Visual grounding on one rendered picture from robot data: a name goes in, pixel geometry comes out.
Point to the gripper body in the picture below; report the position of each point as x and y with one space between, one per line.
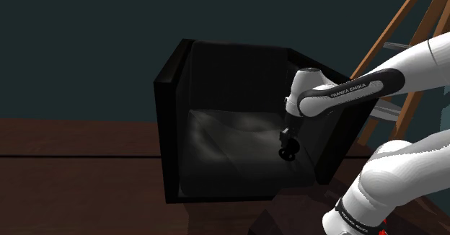
291 128

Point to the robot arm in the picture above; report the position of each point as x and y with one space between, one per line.
393 178

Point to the black armchair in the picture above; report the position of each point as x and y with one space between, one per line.
225 150

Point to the wooden ladder shelf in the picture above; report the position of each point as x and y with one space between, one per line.
422 27

